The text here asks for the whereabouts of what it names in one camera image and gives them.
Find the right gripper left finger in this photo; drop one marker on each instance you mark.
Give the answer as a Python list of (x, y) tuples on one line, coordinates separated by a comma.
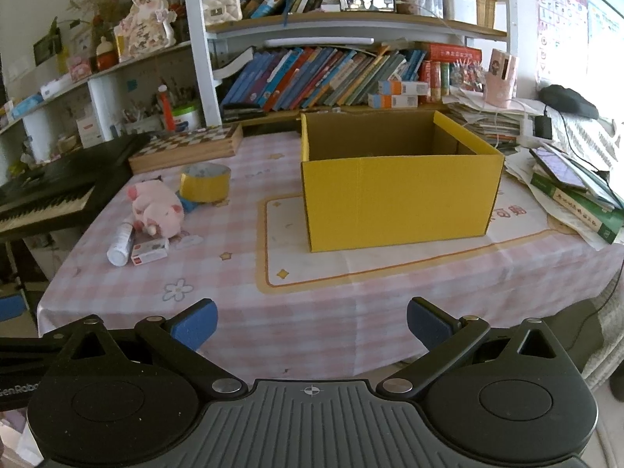
[(175, 342)]

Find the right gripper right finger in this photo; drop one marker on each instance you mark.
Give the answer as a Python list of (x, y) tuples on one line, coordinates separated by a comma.
[(449, 342)]

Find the white red staples box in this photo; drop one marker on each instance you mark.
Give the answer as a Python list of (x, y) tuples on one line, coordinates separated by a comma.
[(149, 251)]

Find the white spray bottle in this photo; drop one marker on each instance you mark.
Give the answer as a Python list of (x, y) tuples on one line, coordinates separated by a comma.
[(118, 252)]

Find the gold tape roll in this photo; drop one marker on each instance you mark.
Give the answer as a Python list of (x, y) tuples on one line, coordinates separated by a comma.
[(205, 183)]

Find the blue plastic piece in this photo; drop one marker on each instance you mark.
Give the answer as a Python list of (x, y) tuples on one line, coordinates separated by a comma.
[(188, 206)]

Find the pink checkered tablecloth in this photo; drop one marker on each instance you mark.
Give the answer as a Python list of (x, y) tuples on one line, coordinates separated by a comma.
[(287, 312)]

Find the yellow cardboard box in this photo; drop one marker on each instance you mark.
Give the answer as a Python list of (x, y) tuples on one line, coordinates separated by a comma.
[(392, 177)]

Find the black Yamaha keyboard piano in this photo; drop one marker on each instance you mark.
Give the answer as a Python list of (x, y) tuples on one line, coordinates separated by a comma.
[(69, 192)]

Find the wooden chess board box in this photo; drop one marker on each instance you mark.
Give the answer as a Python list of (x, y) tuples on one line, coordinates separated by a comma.
[(187, 148)]

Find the green thick book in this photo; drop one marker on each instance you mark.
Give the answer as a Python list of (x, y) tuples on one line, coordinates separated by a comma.
[(606, 224)]

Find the smartphone on papers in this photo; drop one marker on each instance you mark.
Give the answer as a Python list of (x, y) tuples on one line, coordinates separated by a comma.
[(557, 168)]

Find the white green lidded jar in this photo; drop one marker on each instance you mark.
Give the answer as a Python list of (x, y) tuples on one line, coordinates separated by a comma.
[(187, 118)]

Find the black power adapter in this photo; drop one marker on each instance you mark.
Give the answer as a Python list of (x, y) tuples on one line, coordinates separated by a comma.
[(542, 127)]

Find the orange white medicine box lower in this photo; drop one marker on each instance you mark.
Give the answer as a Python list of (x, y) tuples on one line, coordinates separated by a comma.
[(382, 101)]

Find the orange white medicine box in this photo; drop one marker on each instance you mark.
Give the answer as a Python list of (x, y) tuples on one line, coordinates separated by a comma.
[(382, 101), (395, 87)]

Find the black cap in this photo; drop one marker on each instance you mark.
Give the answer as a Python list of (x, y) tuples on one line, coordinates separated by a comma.
[(567, 101)]

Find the red thick dictionary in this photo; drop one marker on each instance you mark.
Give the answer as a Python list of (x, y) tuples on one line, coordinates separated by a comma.
[(445, 52)]

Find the white bookshelf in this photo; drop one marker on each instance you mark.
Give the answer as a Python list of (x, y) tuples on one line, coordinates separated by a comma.
[(25, 21)]

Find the white quilted pearl handbag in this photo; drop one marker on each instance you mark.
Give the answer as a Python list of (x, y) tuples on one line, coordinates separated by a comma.
[(221, 11)]

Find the phone on shelf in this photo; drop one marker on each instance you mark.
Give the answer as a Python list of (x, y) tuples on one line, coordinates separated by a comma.
[(370, 6)]

